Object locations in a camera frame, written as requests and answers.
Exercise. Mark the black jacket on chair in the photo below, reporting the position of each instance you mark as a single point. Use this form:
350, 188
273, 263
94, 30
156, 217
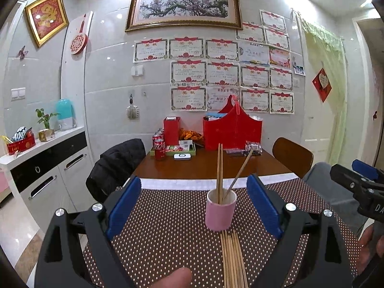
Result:
114, 167

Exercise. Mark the red gift bag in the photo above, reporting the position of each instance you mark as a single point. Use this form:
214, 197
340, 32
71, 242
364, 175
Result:
233, 129

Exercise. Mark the red tall box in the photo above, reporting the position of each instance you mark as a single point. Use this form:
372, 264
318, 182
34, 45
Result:
171, 126

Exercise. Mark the white black sideboard cabinet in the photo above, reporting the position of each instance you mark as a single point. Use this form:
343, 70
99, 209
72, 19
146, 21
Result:
52, 175

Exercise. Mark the red round hanging ornament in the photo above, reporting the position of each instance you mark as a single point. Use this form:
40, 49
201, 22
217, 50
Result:
80, 40

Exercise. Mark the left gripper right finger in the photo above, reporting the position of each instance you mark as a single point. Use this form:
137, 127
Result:
325, 261

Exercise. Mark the plastic candy bag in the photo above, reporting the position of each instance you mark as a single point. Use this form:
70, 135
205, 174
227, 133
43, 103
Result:
254, 147

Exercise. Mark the hanging wall brush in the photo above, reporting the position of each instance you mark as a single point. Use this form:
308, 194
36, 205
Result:
132, 110

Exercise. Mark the small potted green plant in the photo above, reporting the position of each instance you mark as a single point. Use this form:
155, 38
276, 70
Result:
47, 133

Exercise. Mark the green door curtain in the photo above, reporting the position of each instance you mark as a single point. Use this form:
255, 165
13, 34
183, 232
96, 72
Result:
327, 56

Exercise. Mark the person's right hand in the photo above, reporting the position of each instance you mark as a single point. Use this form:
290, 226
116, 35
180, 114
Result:
366, 243

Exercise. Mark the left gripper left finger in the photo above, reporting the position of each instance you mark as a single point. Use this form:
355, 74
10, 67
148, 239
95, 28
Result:
61, 262

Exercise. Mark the plum blossom framed painting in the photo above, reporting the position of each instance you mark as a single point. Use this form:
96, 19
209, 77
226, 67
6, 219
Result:
144, 14

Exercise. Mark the teal white humidifier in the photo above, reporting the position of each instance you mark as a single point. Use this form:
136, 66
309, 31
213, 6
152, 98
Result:
65, 114

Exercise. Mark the person's left hand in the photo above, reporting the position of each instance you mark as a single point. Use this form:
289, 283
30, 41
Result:
180, 278

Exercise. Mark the gold framed red picture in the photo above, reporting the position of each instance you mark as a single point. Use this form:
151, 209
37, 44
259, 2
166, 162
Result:
45, 19

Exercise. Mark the brown wooden chair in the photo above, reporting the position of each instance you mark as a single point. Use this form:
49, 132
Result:
293, 156

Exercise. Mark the white small device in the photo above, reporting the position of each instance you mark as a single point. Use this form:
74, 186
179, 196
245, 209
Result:
182, 156

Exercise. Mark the red cola can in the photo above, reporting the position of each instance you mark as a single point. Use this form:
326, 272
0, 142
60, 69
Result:
159, 149

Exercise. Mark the red box on sideboard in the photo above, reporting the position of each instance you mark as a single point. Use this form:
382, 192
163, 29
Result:
22, 145

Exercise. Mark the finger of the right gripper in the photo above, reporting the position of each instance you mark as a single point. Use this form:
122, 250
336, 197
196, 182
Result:
365, 169
347, 178

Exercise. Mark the pink cylindrical chopstick cup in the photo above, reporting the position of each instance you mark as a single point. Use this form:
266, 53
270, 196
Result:
219, 217

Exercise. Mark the brown polka dot table mat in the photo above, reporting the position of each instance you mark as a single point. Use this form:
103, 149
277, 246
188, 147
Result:
166, 230

